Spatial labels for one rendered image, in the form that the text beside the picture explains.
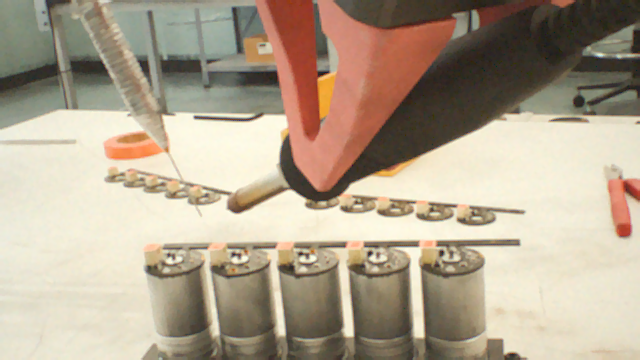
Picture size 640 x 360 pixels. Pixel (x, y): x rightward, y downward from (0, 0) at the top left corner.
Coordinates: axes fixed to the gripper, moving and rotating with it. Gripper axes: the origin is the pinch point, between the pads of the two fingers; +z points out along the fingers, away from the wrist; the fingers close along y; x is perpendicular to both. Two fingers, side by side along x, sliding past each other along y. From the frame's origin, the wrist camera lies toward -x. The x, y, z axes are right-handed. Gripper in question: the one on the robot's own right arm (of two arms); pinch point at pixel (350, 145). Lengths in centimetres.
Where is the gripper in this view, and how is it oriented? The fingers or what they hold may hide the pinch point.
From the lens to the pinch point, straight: 23.6
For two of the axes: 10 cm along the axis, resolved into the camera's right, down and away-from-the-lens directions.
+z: -1.9, 7.3, 6.5
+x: 5.3, 6.4, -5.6
